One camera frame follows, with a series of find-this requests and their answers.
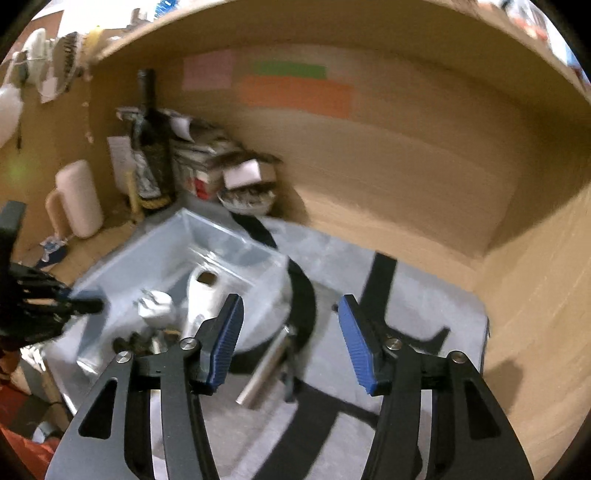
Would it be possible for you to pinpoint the white handheld massager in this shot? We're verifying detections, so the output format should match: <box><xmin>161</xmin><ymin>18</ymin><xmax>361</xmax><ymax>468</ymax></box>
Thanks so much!
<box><xmin>178</xmin><ymin>268</ymin><xmax>232</xmax><ymax>342</ymax></box>

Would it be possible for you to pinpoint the orange paper note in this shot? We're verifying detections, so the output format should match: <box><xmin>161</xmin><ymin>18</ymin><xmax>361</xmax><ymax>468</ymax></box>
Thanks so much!
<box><xmin>240</xmin><ymin>76</ymin><xmax>355</xmax><ymax>118</ymax></box>

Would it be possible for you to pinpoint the hanging string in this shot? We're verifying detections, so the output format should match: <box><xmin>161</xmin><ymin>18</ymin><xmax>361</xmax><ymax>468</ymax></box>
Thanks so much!
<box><xmin>81</xmin><ymin>69</ymin><xmax>95</xmax><ymax>144</ymax></box>

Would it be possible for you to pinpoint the rolled white paper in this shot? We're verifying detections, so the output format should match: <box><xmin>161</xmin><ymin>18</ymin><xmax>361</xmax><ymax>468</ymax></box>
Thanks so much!
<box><xmin>168</xmin><ymin>113</ymin><xmax>192</xmax><ymax>141</ymax></box>

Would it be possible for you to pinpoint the grey mat with black print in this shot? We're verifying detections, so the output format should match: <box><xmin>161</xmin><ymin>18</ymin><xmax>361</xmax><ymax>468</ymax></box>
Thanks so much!
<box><xmin>41</xmin><ymin>203</ymin><xmax>490</xmax><ymax>480</ymax></box>

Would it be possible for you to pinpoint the silver metal tube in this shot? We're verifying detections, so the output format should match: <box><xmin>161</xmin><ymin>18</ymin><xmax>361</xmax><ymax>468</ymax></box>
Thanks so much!
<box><xmin>235</xmin><ymin>325</ymin><xmax>296</xmax><ymax>409</ymax></box>

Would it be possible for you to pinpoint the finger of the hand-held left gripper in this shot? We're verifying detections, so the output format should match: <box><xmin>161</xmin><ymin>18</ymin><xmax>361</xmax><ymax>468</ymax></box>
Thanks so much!
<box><xmin>9</xmin><ymin>263</ymin><xmax>72</xmax><ymax>301</ymax></box>
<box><xmin>0</xmin><ymin>298</ymin><xmax>105</xmax><ymax>344</ymax></box>

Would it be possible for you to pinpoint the white power adapter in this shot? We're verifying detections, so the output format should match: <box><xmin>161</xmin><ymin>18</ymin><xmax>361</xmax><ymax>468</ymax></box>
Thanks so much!
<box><xmin>134</xmin><ymin>290</ymin><xmax>176</xmax><ymax>328</ymax></box>

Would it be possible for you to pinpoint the white bowl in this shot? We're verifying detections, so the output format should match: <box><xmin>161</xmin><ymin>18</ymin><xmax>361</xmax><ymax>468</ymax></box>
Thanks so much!
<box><xmin>218</xmin><ymin>189</ymin><xmax>278</xmax><ymax>215</ymax></box>

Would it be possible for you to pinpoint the blue face mask packet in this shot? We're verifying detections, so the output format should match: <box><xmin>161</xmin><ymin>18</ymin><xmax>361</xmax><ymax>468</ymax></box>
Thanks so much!
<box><xmin>28</xmin><ymin>235</ymin><xmax>70</xmax><ymax>268</ymax></box>

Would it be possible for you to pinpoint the pink mug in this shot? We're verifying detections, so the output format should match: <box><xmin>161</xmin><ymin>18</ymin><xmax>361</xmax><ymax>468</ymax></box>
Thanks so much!
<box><xmin>45</xmin><ymin>160</ymin><xmax>105</xmax><ymax>239</ymax></box>

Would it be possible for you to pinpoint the pink paper note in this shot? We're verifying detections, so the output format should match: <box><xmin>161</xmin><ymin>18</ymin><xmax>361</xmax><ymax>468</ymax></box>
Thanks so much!
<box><xmin>182</xmin><ymin>50</ymin><xmax>234</xmax><ymax>90</ymax></box>

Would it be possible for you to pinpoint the stack of books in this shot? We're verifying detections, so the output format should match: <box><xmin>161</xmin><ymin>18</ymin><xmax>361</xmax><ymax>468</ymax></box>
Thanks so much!
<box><xmin>171</xmin><ymin>120</ymin><xmax>245</xmax><ymax>201</ymax></box>

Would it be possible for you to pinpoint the dark wine bottle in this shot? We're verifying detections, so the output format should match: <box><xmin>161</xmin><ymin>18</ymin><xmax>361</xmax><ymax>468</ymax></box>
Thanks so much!
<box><xmin>131</xmin><ymin>69</ymin><xmax>176</xmax><ymax>210</ymax></box>

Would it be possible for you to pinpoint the white paper sheet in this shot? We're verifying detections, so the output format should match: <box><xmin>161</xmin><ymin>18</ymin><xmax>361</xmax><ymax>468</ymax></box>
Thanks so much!
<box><xmin>107</xmin><ymin>135</ymin><xmax>137</xmax><ymax>195</ymax></box>

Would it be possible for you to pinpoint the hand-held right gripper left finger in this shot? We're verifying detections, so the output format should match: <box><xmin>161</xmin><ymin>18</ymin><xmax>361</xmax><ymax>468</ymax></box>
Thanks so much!
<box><xmin>44</xmin><ymin>294</ymin><xmax>245</xmax><ymax>480</ymax></box>

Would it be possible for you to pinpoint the red cloth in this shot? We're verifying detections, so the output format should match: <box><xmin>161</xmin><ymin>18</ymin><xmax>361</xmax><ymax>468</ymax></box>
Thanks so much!
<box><xmin>0</xmin><ymin>383</ymin><xmax>61</xmax><ymax>480</ymax></box>

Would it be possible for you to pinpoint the green paper note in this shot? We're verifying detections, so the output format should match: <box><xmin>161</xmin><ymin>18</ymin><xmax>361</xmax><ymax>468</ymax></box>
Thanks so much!
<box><xmin>252</xmin><ymin>61</ymin><xmax>328</xmax><ymax>79</ymax></box>

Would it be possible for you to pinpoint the yellow tube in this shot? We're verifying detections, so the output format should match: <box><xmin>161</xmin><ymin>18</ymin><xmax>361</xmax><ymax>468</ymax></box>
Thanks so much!
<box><xmin>127</xmin><ymin>171</ymin><xmax>141</xmax><ymax>217</ymax></box>

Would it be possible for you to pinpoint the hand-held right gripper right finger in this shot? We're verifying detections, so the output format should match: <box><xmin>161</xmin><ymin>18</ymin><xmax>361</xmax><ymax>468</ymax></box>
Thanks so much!
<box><xmin>338</xmin><ymin>294</ymin><xmax>535</xmax><ymax>480</ymax></box>

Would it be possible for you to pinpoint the clear plastic storage box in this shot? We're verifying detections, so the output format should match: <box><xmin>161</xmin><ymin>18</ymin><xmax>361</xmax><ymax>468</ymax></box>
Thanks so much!
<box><xmin>44</xmin><ymin>208</ymin><xmax>294</xmax><ymax>416</ymax></box>

